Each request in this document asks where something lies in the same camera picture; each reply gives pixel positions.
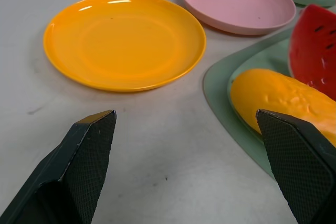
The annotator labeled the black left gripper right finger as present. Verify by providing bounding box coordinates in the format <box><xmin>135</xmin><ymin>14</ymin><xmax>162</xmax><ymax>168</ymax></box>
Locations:
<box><xmin>255</xmin><ymin>109</ymin><xmax>336</xmax><ymax>224</ymax></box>

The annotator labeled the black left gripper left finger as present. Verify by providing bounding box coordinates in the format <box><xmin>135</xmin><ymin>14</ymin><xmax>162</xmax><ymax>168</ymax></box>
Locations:
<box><xmin>0</xmin><ymin>110</ymin><xmax>117</xmax><ymax>224</ymax></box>

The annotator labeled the orange mango fruit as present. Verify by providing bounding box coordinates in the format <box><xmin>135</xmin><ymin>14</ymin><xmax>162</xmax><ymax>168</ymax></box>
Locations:
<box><xmin>229</xmin><ymin>68</ymin><xmax>336</xmax><ymax>148</ymax></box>

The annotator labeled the orange round plate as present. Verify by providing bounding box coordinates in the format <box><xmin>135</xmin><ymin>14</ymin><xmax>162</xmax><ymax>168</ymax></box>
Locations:
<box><xmin>43</xmin><ymin>0</ymin><xmax>207</xmax><ymax>93</ymax></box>

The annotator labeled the pink round plate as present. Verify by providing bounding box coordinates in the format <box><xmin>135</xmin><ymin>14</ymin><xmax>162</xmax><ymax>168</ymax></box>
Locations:
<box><xmin>180</xmin><ymin>0</ymin><xmax>297</xmax><ymax>36</ymax></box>

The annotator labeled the green square tray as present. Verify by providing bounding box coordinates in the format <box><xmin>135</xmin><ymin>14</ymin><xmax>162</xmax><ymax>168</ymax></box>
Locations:
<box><xmin>202</xmin><ymin>26</ymin><xmax>336</xmax><ymax>180</ymax></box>

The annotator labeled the red watermelon slice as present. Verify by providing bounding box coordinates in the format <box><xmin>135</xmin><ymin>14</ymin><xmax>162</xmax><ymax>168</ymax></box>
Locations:
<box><xmin>287</xmin><ymin>4</ymin><xmax>336</xmax><ymax>102</ymax></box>

